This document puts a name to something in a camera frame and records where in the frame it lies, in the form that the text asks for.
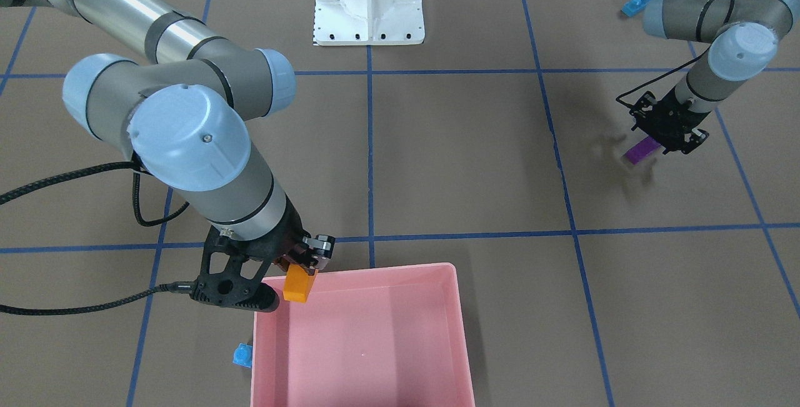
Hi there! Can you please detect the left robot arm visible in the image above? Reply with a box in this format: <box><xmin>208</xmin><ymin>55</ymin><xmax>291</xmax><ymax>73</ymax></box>
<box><xmin>625</xmin><ymin>0</ymin><xmax>799</xmax><ymax>164</ymax></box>

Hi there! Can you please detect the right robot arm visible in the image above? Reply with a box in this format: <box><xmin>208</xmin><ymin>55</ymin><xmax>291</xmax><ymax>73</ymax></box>
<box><xmin>2</xmin><ymin>0</ymin><xmax>335</xmax><ymax>316</ymax></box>

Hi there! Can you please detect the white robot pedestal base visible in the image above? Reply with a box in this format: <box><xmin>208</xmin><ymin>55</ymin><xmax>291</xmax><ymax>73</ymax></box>
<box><xmin>312</xmin><ymin>0</ymin><xmax>426</xmax><ymax>46</ymax></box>

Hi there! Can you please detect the purple block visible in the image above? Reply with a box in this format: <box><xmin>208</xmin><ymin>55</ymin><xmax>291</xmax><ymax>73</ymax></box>
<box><xmin>623</xmin><ymin>136</ymin><xmax>662</xmax><ymax>166</ymax></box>

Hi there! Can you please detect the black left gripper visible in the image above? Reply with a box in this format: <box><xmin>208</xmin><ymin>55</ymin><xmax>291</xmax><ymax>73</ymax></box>
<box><xmin>629</xmin><ymin>90</ymin><xmax>709</xmax><ymax>154</ymax></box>

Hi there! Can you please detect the orange block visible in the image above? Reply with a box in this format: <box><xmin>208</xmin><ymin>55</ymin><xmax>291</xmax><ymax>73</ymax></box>
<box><xmin>282</xmin><ymin>264</ymin><xmax>318</xmax><ymax>303</ymax></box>

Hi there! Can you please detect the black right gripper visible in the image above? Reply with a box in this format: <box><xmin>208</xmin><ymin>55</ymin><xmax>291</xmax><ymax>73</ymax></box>
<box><xmin>189</xmin><ymin>200</ymin><xmax>336</xmax><ymax>313</ymax></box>

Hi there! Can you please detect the pink plastic box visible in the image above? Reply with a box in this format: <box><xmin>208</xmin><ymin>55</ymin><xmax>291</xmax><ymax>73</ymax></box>
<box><xmin>249</xmin><ymin>263</ymin><xmax>475</xmax><ymax>406</ymax></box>

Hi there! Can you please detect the small blue block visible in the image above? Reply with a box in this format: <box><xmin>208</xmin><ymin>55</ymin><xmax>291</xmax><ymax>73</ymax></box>
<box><xmin>232</xmin><ymin>343</ymin><xmax>253</xmax><ymax>369</ymax></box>

